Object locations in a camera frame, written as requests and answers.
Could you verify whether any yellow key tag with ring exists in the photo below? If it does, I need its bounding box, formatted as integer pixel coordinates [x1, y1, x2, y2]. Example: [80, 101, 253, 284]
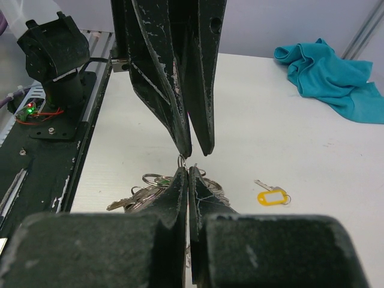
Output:
[254, 179, 292, 206]

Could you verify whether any teal cloth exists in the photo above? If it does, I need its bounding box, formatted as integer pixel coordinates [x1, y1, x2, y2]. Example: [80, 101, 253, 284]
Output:
[274, 38, 383, 124]

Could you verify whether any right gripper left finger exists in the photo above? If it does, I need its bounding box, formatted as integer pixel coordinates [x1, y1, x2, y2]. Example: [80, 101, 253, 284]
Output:
[1, 168, 188, 287]

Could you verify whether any right aluminium corner post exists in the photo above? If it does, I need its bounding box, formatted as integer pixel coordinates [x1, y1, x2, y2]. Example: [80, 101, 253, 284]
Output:
[341, 0, 383, 60]

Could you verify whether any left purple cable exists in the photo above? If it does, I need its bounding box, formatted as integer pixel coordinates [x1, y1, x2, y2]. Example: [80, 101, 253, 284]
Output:
[0, 11, 31, 106]

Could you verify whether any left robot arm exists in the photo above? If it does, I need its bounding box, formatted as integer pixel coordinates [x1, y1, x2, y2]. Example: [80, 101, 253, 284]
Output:
[18, 1, 226, 158]

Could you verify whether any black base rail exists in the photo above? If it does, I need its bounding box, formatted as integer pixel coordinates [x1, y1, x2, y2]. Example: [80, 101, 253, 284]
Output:
[0, 38, 115, 241]

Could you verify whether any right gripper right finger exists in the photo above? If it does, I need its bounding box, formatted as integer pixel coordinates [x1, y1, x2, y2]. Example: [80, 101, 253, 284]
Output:
[188, 167, 369, 287]

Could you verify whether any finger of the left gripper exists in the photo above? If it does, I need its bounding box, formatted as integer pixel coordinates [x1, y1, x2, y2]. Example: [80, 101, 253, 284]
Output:
[111, 1, 192, 158]
[182, 1, 225, 156]

